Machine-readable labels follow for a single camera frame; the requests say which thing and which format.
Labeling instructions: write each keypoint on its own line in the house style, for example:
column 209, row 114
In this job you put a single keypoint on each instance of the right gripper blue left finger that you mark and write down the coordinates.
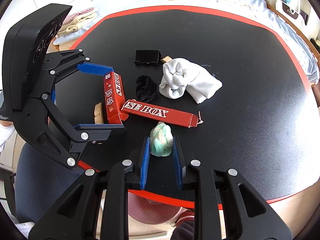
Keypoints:
column 144, row 162

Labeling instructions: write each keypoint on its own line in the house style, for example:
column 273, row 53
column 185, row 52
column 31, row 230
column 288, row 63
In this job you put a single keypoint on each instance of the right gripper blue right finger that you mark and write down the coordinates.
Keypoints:
column 177, row 162

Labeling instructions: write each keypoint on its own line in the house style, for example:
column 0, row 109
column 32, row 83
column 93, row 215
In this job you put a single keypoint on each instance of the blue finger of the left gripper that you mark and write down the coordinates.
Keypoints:
column 94, row 69
column 100, row 131

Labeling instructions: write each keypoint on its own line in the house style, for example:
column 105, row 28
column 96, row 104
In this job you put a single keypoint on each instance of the green white tissue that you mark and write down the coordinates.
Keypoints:
column 161, row 140

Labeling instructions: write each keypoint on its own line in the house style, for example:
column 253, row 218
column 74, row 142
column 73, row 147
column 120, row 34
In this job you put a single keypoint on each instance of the long red box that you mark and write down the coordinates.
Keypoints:
column 163, row 114

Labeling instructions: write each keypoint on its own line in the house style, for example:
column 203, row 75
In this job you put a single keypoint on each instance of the wooden block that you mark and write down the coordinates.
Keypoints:
column 98, row 114

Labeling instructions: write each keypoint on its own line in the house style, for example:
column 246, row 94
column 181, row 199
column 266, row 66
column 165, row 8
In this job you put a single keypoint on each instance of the small red box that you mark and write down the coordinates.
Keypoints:
column 114, row 98

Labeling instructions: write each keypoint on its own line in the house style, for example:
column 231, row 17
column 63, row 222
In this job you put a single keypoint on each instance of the pink trash bin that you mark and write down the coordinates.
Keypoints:
column 151, row 212

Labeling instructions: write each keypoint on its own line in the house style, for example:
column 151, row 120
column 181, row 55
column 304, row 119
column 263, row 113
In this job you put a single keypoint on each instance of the person's left hand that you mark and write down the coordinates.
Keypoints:
column 6, row 123

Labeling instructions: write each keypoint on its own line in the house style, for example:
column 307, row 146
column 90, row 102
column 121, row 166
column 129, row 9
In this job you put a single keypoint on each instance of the folded pink beige blankets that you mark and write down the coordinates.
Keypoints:
column 74, row 22

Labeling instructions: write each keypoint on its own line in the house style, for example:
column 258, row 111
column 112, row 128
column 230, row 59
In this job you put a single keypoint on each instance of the black phone stand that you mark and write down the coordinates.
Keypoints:
column 147, row 57

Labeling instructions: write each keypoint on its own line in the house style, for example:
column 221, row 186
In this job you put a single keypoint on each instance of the black hair scrunchie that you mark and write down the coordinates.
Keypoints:
column 146, row 89

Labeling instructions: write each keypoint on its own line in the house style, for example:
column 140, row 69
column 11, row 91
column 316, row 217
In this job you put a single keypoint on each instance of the person's left leg jeans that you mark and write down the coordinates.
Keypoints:
column 39, row 182

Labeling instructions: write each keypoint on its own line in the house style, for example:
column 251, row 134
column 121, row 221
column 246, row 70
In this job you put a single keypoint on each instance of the wooden clip by stand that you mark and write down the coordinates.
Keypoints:
column 166, row 59

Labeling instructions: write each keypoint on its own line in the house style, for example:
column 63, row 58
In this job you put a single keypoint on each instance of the white crumpled cloth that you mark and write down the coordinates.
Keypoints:
column 181, row 75

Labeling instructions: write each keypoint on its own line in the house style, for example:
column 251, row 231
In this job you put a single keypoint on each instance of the bed with blue sheet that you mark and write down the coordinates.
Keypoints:
column 252, row 9

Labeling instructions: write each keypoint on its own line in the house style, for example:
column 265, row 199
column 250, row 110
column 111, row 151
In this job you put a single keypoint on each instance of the white tote bag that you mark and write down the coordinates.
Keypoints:
column 292, row 10

